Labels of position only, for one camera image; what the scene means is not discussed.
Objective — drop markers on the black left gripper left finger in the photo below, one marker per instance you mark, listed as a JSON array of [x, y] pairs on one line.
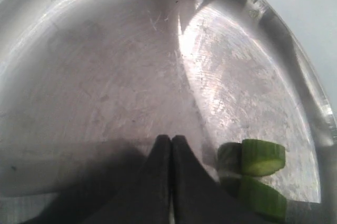
[[147, 198]]

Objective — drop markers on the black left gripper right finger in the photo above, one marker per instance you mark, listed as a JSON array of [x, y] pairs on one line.
[[197, 198]]

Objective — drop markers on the dark green object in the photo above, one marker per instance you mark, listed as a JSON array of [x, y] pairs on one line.
[[262, 199]]

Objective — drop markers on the green vegetable piece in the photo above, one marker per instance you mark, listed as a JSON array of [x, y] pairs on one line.
[[261, 158]]

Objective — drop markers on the round stainless steel plate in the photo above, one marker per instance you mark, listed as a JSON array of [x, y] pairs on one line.
[[87, 85]]

